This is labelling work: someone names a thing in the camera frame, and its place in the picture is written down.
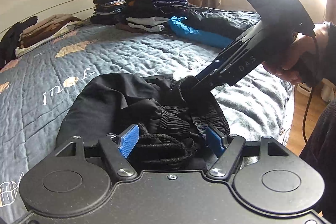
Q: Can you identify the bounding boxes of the black pants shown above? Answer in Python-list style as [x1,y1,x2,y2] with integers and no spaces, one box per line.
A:
[56,73,230,170]

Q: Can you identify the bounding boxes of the right forearm black sleeve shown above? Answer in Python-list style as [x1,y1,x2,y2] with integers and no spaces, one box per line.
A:
[299,22,335,223]

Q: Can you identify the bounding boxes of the tall folded clothes stack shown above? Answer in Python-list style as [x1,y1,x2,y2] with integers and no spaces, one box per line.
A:
[120,0,194,25]

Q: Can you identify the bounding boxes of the folded dark clothes stack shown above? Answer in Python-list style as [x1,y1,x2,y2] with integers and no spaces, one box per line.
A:
[89,0,127,25]

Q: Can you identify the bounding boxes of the folded beige brown clothes stack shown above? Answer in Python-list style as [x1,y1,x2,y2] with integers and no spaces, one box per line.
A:
[14,14,83,57]

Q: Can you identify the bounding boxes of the person's right hand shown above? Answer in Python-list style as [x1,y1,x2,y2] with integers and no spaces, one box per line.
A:
[262,22,329,85]

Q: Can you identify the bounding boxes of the blue jacket on bed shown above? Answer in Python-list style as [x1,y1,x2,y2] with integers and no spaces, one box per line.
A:
[168,8,260,49]

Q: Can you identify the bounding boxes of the grey quilted bedspread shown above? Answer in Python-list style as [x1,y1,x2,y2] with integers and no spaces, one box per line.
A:
[1,25,294,223]

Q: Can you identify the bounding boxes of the black jacket on bed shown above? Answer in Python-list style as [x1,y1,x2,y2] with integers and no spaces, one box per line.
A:
[0,16,38,69]

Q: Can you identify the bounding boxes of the white headboard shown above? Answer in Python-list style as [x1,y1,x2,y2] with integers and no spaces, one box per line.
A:
[1,0,93,32]

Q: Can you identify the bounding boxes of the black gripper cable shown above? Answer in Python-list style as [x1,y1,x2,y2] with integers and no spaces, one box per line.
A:
[302,34,320,144]

